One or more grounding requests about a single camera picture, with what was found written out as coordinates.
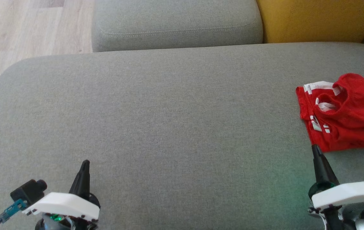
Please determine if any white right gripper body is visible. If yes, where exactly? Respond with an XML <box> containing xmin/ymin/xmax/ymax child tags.
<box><xmin>308</xmin><ymin>181</ymin><xmax>364</xmax><ymax>230</ymax></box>

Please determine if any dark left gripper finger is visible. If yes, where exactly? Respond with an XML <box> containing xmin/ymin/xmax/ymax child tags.
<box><xmin>69</xmin><ymin>160</ymin><xmax>91</xmax><ymax>200</ymax></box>

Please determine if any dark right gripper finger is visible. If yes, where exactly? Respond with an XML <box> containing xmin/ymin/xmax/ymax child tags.
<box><xmin>312</xmin><ymin>144</ymin><xmax>340</xmax><ymax>189</ymax></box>

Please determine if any short yellow sofa backrest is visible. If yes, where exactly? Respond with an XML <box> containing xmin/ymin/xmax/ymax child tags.
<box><xmin>256</xmin><ymin>0</ymin><xmax>364</xmax><ymax>43</ymax></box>

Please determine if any red mesh jersey white stripe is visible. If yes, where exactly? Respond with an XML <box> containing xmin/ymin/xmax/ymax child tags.
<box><xmin>296</xmin><ymin>73</ymin><xmax>364</xmax><ymax>144</ymax></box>

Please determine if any large grey sofa seat cushion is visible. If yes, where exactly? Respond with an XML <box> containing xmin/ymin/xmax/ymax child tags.
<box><xmin>0</xmin><ymin>42</ymin><xmax>364</xmax><ymax>230</ymax></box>

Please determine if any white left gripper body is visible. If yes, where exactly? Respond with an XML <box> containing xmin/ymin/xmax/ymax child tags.
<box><xmin>22</xmin><ymin>192</ymin><xmax>101</xmax><ymax>230</ymax></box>

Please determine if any small grey sofa seat cushion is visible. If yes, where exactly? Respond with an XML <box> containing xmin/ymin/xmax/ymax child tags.
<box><xmin>91</xmin><ymin>0</ymin><xmax>263</xmax><ymax>52</ymax></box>

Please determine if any left camera cable teal plug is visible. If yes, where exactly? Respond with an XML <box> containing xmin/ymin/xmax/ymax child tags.
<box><xmin>0</xmin><ymin>199</ymin><xmax>27</xmax><ymax>230</ymax></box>

